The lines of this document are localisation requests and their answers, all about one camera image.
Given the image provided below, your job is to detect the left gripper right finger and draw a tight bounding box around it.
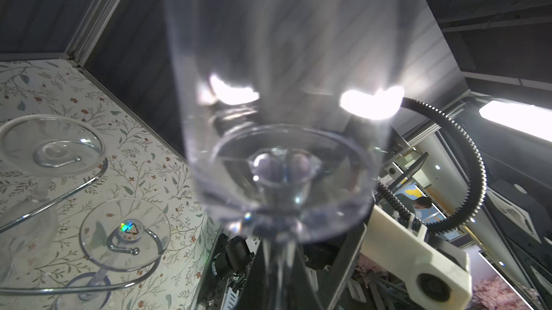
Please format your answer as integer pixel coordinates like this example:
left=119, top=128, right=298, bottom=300
left=302, top=223, right=367, bottom=309

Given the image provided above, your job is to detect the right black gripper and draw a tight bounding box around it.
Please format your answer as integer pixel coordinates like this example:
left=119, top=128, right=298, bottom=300
left=195, top=232, right=259, bottom=309

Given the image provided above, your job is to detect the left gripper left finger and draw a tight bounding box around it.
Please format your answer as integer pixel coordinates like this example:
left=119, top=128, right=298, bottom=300
left=235, top=245, right=276, bottom=310

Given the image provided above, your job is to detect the clear wine glass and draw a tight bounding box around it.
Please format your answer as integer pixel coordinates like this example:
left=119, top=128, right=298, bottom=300
left=1, top=114, right=106, bottom=271
left=53, top=198, right=171, bottom=309
left=164, top=0, right=401, bottom=309

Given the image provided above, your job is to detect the floral patterned table mat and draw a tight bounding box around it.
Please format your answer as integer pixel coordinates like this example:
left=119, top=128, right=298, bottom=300
left=1, top=59, right=218, bottom=309

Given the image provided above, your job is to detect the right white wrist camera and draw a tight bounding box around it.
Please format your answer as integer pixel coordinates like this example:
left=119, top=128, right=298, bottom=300
left=361, top=206, right=472, bottom=309

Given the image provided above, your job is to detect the right black corrugated cable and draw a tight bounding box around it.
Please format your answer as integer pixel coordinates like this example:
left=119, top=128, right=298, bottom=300
left=374, top=96, right=488, bottom=235

